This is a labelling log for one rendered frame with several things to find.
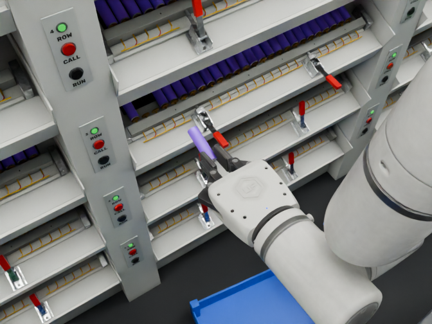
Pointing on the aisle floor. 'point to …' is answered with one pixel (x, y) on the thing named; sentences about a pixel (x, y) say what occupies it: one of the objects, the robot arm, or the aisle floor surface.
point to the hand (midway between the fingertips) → (216, 161)
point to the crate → (251, 304)
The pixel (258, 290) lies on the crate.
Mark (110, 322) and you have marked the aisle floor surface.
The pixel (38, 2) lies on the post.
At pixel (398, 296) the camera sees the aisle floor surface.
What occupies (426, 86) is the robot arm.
